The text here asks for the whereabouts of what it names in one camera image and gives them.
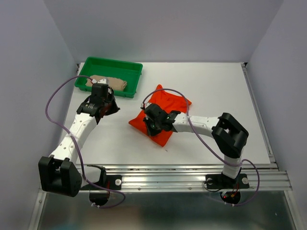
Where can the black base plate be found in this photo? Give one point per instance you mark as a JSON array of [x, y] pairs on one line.
[[113, 182], [220, 181]]

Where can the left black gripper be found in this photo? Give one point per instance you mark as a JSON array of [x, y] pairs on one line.
[[115, 109]]

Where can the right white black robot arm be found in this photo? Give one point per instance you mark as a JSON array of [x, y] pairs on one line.
[[229, 135]]

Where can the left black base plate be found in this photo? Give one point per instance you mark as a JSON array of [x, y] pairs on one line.
[[113, 182]]

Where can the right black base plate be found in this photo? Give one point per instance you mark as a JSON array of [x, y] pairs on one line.
[[220, 181]]

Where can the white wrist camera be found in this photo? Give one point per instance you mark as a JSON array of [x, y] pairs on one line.
[[101, 81], [145, 105]]

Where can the green plastic tray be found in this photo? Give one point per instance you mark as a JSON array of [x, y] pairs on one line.
[[126, 71]]

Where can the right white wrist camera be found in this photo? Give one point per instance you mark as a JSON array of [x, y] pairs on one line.
[[145, 105]]

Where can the aluminium rail frame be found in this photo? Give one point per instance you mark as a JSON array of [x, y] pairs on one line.
[[164, 186]]

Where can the orange t shirt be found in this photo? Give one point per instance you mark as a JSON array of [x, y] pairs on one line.
[[164, 103]]

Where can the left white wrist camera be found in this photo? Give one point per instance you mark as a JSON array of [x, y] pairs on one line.
[[101, 81]]

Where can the beige folded t shirt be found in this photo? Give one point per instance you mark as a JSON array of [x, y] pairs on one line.
[[115, 83]]

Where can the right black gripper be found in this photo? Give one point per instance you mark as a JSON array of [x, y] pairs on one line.
[[146, 120]]

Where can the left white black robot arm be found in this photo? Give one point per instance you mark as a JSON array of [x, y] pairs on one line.
[[58, 173]]

